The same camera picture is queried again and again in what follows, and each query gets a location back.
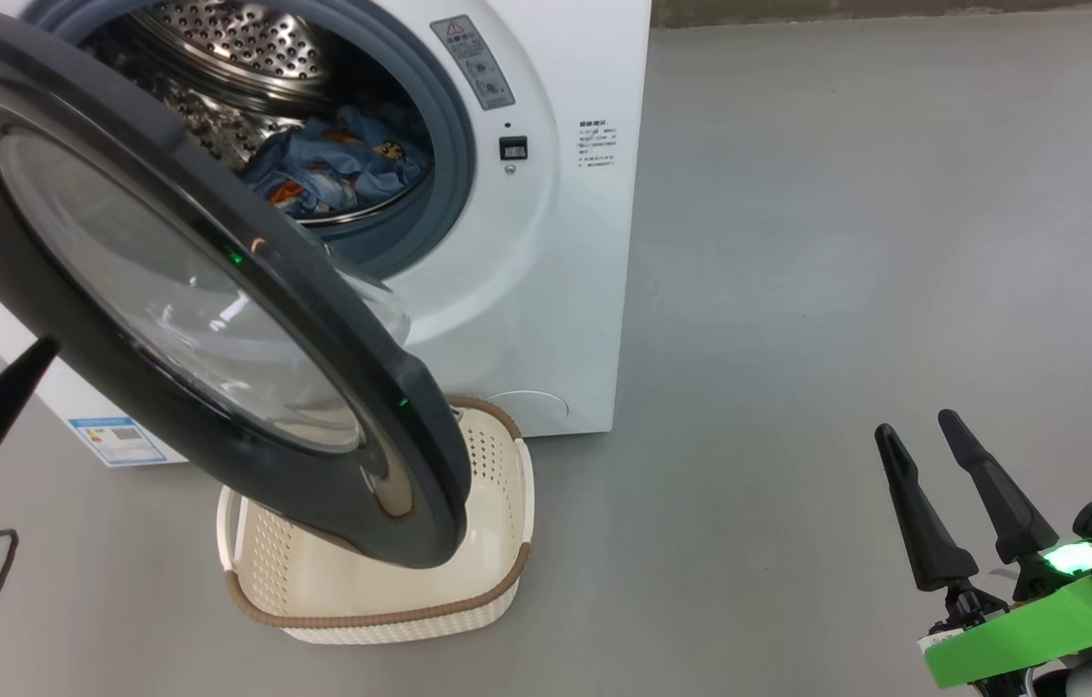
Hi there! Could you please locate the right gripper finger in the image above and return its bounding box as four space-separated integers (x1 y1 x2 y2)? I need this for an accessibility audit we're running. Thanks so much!
874 423 980 594
938 409 1061 565

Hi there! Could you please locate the cream laundry basket brown rim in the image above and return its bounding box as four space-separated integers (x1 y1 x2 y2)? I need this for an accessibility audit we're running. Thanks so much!
217 395 536 647

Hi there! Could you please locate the white washing machine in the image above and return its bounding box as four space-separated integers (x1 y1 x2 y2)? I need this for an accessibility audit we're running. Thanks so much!
0 0 653 469

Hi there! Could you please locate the blue cartoon print garment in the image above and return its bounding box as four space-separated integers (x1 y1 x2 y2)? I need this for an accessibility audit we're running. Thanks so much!
309 105 435 205

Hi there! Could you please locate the grey warning sticker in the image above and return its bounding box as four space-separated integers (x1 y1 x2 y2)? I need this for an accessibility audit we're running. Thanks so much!
430 15 517 111

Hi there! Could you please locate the dark round washing machine door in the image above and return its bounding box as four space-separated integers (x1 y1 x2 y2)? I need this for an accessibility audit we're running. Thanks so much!
0 24 473 571

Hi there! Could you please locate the round white filter cover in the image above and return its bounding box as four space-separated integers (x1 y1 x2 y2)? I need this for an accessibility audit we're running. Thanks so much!
488 390 570 428

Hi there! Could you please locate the small printed text label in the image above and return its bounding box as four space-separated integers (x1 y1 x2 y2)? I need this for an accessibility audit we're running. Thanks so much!
577 119 621 171

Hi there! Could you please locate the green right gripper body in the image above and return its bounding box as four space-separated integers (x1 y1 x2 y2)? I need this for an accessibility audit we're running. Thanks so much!
919 544 1092 691

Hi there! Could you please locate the blue energy label sticker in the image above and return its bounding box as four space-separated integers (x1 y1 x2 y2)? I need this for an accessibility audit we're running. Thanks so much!
67 416 170 469

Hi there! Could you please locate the grey rubber door gasket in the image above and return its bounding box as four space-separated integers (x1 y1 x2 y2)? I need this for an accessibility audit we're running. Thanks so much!
23 0 480 283

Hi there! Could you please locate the perforated steel drum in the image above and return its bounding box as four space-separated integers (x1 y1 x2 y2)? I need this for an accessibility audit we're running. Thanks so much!
81 0 437 229

